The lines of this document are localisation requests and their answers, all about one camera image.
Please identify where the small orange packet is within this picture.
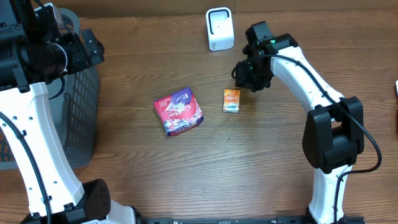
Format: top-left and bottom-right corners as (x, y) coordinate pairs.
(223, 90), (240, 113)

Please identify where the purple red pad package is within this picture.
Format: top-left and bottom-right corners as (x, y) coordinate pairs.
(153, 86), (204, 136)

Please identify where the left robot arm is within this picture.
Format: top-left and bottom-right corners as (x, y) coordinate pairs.
(1, 1), (138, 223)

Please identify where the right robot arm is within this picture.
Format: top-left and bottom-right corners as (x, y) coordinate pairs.
(231, 21), (364, 223)

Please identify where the white barcode scanner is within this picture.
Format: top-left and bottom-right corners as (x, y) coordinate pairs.
(205, 7), (234, 51)

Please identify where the dark grey plastic basket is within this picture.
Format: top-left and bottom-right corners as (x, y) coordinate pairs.
(1, 1), (99, 167)

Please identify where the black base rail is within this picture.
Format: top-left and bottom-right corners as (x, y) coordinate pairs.
(133, 216), (364, 224)

